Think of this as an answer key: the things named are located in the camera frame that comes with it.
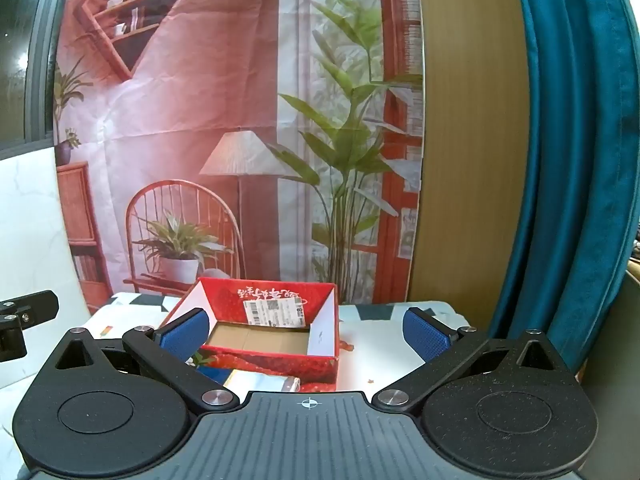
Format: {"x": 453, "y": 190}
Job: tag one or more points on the teal curtain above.
{"x": 580, "y": 206}

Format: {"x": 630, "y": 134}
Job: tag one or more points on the dark window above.
{"x": 29, "y": 31}

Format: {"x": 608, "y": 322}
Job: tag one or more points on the blue cotton pad package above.
{"x": 218, "y": 375}

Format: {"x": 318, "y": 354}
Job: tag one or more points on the wooden wall panel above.
{"x": 475, "y": 152}

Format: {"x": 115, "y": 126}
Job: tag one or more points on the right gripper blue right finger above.
{"x": 425, "y": 335}

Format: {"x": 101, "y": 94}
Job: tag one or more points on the printed living room backdrop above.
{"x": 278, "y": 140}

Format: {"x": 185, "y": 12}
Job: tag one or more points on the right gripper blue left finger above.
{"x": 185, "y": 335}

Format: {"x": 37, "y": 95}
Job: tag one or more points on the red strawberry cardboard box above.
{"x": 269, "y": 327}

